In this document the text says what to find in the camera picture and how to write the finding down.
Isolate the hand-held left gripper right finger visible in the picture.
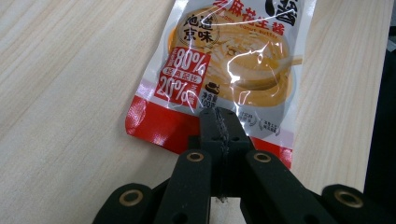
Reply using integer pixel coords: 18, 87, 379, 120
218, 106, 256, 198

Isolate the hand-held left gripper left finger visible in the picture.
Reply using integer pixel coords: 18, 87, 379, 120
188, 107, 226, 198

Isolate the red and white sauce pouch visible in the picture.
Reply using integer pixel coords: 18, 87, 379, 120
124, 0, 318, 170

